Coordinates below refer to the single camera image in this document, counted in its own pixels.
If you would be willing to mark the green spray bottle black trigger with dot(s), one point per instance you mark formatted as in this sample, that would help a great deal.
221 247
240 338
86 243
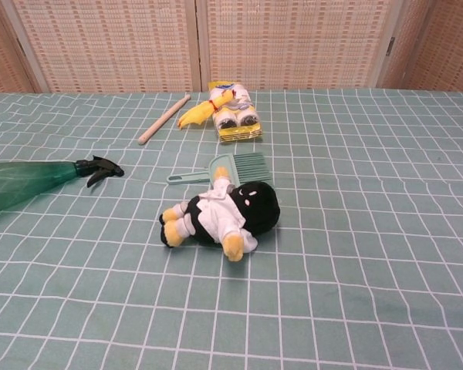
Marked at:
19 181

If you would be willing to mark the black plush doll white coat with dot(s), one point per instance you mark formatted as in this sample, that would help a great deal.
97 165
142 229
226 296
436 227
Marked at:
216 216

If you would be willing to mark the yellow rubber chicken toy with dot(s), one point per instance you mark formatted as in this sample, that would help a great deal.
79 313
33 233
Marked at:
200 112

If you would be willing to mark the teal grid-patterned tablecloth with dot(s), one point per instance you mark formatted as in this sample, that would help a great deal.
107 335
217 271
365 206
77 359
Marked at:
332 250

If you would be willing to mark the teal plastic dustpan comb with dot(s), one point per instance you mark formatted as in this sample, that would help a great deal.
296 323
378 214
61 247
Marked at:
231 169

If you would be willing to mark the yellow snack roll package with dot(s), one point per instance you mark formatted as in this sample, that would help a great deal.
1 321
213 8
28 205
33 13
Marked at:
237 117

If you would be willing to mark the wooden stick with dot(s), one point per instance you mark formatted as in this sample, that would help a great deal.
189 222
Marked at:
162 120

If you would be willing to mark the woven folding screen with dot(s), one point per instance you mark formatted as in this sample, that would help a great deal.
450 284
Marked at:
139 42

